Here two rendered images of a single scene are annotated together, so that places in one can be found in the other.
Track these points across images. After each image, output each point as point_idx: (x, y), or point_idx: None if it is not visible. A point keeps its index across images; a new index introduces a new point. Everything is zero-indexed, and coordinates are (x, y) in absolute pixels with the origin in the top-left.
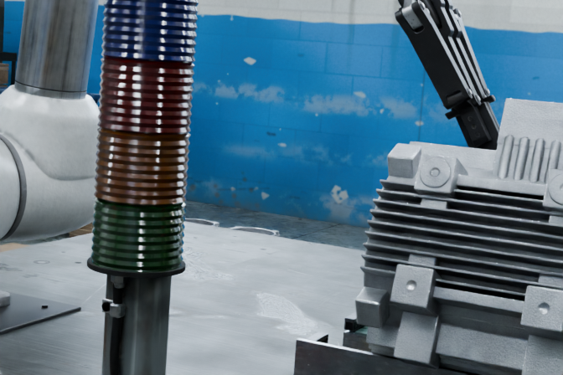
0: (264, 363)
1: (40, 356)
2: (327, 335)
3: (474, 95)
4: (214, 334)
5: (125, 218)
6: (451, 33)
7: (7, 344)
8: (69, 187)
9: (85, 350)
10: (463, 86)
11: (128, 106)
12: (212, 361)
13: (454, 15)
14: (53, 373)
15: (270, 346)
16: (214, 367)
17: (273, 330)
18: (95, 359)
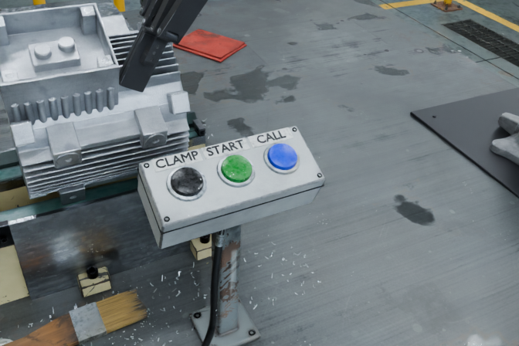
0: (386, 269)
1: (436, 176)
2: (198, 128)
3: (144, 16)
4: (476, 279)
5: None
6: None
7: (466, 171)
8: None
9: (445, 196)
10: (142, 3)
11: None
12: (402, 244)
13: None
14: (400, 170)
15: (433, 298)
16: (386, 238)
17: (486, 329)
18: (423, 194)
